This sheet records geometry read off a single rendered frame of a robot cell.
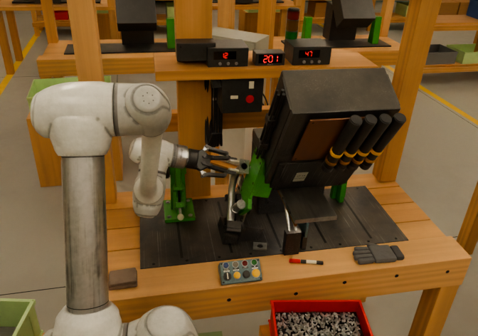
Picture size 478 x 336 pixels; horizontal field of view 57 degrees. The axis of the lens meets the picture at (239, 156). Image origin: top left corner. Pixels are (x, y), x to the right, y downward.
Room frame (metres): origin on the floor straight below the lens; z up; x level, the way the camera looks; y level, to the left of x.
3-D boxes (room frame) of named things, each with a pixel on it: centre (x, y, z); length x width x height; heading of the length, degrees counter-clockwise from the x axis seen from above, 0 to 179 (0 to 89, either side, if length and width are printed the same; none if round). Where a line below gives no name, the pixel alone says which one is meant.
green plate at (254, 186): (1.48, -0.08, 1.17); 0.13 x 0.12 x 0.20; 102
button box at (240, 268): (1.22, -0.02, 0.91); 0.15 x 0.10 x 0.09; 102
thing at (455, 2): (10.69, -4.60, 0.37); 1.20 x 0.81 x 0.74; 106
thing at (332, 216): (1.47, -0.24, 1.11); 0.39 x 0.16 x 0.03; 12
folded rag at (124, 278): (1.16, 0.39, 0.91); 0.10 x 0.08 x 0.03; 104
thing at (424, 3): (1.85, -0.08, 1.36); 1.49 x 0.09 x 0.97; 102
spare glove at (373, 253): (1.36, -0.56, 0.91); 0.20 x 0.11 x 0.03; 99
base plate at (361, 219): (1.55, -0.14, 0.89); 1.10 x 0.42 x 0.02; 102
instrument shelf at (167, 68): (1.81, -0.09, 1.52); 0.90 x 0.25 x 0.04; 102
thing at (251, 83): (1.73, 0.01, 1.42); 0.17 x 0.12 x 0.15; 102
